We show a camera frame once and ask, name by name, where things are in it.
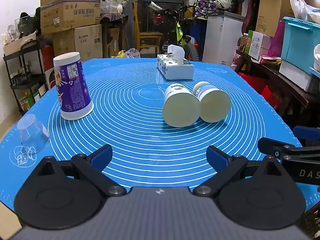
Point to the wicker basket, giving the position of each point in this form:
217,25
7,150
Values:
311,220

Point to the white flat box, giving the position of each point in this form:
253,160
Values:
293,76

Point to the black bicycle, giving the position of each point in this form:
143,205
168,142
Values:
181,33

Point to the white chest freezer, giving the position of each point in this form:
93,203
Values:
220,40

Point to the clear plastic cup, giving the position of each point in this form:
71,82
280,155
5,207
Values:
32,132

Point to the white plastic bag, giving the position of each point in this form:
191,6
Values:
301,7

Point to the white tissue box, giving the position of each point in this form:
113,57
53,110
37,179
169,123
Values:
175,67

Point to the white green carton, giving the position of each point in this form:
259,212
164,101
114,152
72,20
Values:
257,45

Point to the bag of plastic bottles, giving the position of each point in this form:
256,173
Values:
111,5

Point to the pink bag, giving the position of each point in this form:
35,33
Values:
276,40

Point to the crumpled plastic bag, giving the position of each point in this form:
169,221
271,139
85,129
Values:
132,53

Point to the teal plastic storage box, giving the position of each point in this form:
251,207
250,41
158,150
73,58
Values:
300,42

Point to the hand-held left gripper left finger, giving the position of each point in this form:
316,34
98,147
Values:
103,155

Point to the small cardboard box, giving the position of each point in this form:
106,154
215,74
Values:
18,43

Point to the dark wooden side table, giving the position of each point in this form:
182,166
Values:
280,80

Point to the open cardboard box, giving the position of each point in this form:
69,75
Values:
67,13

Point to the blue silicone mat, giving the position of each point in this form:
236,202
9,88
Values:
140,137

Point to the floral bag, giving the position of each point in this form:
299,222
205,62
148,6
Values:
203,3

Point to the purple paper cup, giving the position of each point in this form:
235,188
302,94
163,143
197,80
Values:
72,87

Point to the wooden chair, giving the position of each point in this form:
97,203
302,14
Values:
147,36

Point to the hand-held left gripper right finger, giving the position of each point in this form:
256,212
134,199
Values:
216,158

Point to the white paper cup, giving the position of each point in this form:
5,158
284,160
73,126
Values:
215,106
180,108

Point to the white bowl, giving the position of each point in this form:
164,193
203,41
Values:
317,57

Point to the black bag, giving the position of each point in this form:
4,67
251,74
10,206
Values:
28,21

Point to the large brown cardboard box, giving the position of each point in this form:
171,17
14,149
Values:
82,41

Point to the tall brown cardboard box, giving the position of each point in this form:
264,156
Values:
271,10

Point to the black shelf rack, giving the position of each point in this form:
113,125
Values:
15,80

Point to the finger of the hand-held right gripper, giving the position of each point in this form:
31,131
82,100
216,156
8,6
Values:
275,147
307,133

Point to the red bag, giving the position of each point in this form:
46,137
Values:
262,90

